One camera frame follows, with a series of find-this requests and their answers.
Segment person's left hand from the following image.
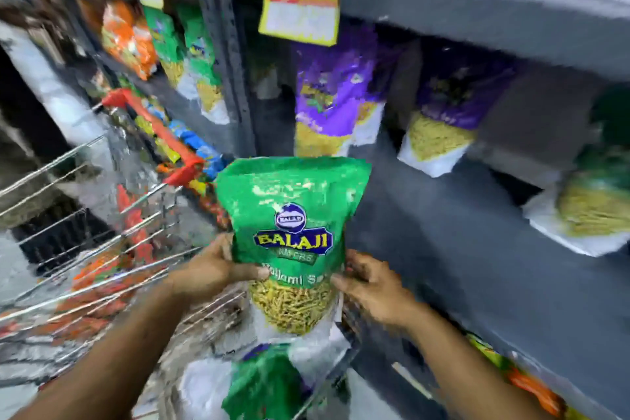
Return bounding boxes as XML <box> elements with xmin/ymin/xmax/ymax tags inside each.
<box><xmin>167</xmin><ymin>233</ymin><xmax>271</xmax><ymax>305</ymax></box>

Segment person's right hand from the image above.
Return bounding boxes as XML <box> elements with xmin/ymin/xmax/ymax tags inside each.
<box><xmin>330</xmin><ymin>249</ymin><xmax>428</xmax><ymax>332</ymax></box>

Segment person's left forearm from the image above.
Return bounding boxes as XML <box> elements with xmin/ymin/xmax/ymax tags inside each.
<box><xmin>10</xmin><ymin>279</ymin><xmax>198</xmax><ymax>420</ymax></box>

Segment green packet in cart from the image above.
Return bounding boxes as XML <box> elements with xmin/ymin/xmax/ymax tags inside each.
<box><xmin>179</xmin><ymin>341</ymin><xmax>352</xmax><ymax>420</ymax></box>

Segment person's right forearm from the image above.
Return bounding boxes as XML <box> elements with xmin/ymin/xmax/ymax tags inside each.
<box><xmin>401</xmin><ymin>304</ymin><xmax>552</xmax><ymax>420</ymax></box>

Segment metal wire shopping cart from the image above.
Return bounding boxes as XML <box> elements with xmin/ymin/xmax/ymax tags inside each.
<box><xmin>0</xmin><ymin>88</ymin><xmax>360</xmax><ymax>420</ymax></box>

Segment red cart handle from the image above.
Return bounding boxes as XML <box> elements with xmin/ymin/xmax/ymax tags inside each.
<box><xmin>102</xmin><ymin>88</ymin><xmax>205</xmax><ymax>186</ymax></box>

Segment dark purple snack packet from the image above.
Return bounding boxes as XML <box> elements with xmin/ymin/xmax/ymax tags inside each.
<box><xmin>397</xmin><ymin>41</ymin><xmax>517</xmax><ymax>178</ymax></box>

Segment orange packets in cart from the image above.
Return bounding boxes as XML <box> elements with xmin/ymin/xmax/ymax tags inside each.
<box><xmin>0</xmin><ymin>183</ymin><xmax>163</xmax><ymax>351</ymax></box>

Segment orange snack packet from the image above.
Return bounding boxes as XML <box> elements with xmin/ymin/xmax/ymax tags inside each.
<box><xmin>101</xmin><ymin>0</ymin><xmax>159</xmax><ymax>82</ymax></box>

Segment dark green snack packet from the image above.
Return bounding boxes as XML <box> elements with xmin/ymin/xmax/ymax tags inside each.
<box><xmin>522</xmin><ymin>85</ymin><xmax>630</xmax><ymax>258</ymax></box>

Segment orange green packet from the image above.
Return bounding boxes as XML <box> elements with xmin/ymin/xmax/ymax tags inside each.
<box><xmin>465</xmin><ymin>333</ymin><xmax>591</xmax><ymax>420</ymax></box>

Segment row of mixed colourful packets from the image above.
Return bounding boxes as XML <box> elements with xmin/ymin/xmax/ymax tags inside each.
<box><xmin>91</xmin><ymin>68</ymin><xmax>234</xmax><ymax>231</ymax></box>

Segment green white snack packet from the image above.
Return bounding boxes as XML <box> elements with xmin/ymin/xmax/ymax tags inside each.
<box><xmin>177</xmin><ymin>4</ymin><xmax>231</xmax><ymax>126</ymax></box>
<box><xmin>143</xmin><ymin>5</ymin><xmax>187</xmax><ymax>91</ymax></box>

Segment grey metal shelf rack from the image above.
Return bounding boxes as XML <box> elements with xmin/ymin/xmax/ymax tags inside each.
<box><xmin>64</xmin><ymin>0</ymin><xmax>630</xmax><ymax>420</ymax></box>

